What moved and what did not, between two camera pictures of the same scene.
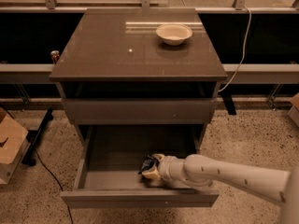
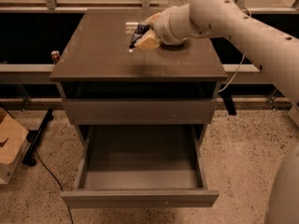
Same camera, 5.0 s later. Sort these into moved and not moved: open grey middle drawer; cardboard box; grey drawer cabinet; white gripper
Moved: white gripper
Not moved: cardboard box; open grey middle drawer; grey drawer cabinet
